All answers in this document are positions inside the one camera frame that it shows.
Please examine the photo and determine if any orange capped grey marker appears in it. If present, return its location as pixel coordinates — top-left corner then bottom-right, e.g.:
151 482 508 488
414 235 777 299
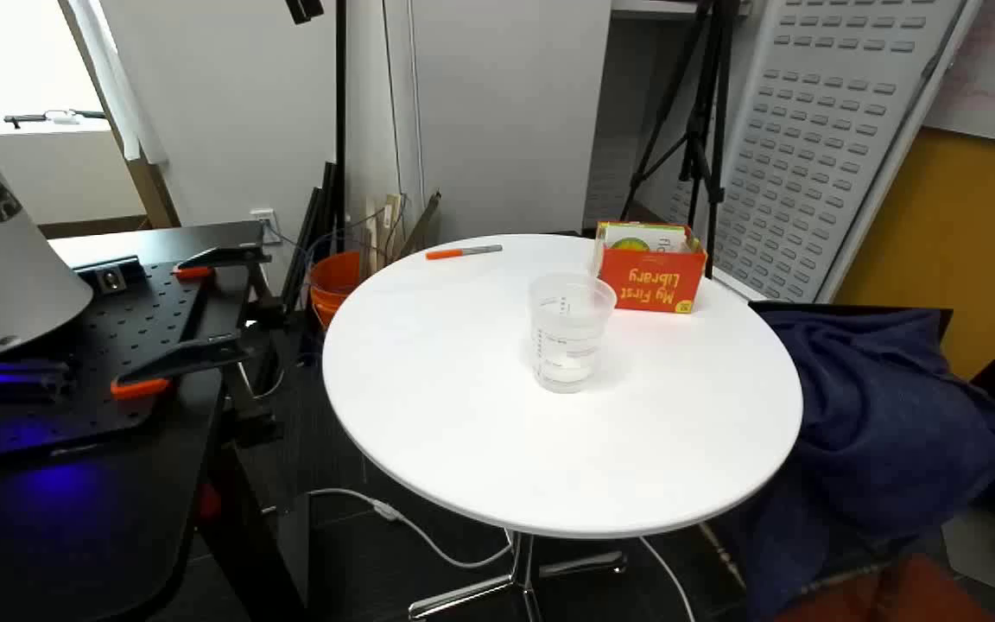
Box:
420 240 508 264

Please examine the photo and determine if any clear plastic measuring container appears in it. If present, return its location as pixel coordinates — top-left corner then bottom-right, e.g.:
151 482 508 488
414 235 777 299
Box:
526 269 622 396

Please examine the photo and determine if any black light stand pole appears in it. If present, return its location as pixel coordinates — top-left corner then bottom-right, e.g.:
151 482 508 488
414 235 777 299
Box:
287 0 353 306

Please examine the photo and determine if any wooden sticks bundle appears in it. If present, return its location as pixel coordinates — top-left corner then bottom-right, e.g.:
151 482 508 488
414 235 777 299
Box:
364 185 446 269

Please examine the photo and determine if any orange bucket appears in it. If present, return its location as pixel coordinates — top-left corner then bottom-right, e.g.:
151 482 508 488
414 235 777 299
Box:
308 247 371 334

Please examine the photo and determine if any small black device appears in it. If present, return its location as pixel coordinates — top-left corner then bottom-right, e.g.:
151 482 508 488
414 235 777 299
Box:
72 254 144 299

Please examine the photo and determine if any black perforated robot table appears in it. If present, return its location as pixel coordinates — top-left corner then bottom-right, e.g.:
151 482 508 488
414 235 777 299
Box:
0 220 293 622

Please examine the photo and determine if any red box of colourful books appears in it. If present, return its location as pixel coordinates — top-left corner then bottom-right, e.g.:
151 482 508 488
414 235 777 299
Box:
591 219 711 318

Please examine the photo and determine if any white perforated panel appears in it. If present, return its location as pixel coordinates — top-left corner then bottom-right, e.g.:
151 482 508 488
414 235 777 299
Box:
710 0 973 306

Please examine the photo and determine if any dark blue cloth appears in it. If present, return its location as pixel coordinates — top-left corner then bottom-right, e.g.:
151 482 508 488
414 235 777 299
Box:
736 299 995 622

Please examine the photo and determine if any black clamp with orange handle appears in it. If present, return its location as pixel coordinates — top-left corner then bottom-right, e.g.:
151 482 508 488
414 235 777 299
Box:
168 240 268 290
108 323 285 406

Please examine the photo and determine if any black camera tripod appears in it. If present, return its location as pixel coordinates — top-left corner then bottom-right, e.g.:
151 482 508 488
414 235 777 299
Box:
617 0 748 238

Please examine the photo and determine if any white cable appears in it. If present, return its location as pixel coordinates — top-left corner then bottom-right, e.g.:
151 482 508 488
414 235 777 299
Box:
303 482 523 575

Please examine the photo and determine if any metal table pedestal base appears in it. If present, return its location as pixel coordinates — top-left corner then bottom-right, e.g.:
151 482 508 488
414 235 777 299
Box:
403 527 628 622

